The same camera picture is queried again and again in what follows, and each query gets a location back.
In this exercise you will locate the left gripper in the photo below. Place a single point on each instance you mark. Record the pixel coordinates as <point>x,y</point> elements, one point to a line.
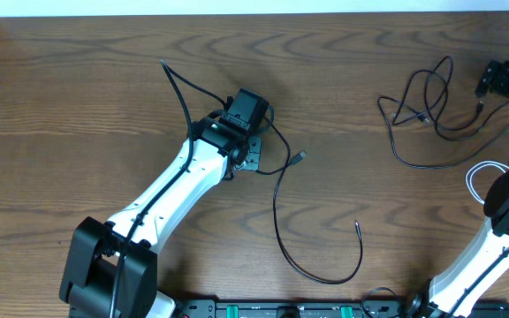
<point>255,163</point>

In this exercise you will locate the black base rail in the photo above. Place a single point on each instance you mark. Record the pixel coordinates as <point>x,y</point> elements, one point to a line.
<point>380,302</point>

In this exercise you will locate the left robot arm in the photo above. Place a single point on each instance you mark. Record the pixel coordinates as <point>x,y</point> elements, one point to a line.
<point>111,268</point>

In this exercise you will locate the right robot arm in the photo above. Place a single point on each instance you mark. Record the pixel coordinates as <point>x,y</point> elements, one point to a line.
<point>454,292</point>

